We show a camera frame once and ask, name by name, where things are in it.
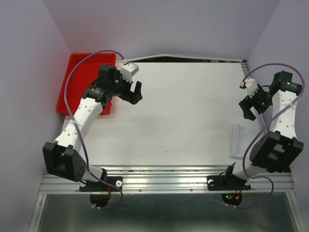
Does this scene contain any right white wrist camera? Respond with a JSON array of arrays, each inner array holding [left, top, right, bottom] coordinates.
[[239, 77, 259, 98]]

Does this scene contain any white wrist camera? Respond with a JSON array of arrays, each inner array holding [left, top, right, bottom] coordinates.
[[120, 63, 139, 83], [239, 77, 259, 98]]

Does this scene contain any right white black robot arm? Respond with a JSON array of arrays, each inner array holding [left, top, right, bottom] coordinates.
[[222, 71, 304, 189]]

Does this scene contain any red plastic tray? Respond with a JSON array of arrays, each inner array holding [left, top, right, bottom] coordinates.
[[56, 53, 116, 116]]

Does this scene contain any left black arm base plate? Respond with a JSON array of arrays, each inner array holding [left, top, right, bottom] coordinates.
[[79, 175, 124, 193]]

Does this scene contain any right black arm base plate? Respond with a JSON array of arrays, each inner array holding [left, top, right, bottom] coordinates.
[[207, 175, 251, 191]]

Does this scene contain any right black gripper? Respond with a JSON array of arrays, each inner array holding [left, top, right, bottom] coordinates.
[[238, 84, 273, 121]]

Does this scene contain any white fabric skirt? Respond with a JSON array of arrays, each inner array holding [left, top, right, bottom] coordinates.
[[227, 124, 254, 159]]

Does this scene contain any aluminium front rail frame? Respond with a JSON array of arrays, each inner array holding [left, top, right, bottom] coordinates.
[[39, 165, 295, 195]]

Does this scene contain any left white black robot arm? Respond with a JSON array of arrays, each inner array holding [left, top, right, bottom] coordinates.
[[42, 63, 142, 190]]

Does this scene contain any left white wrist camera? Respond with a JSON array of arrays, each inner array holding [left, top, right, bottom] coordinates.
[[120, 63, 139, 83]]

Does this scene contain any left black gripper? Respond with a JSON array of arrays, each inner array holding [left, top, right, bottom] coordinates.
[[110, 71, 142, 105]]

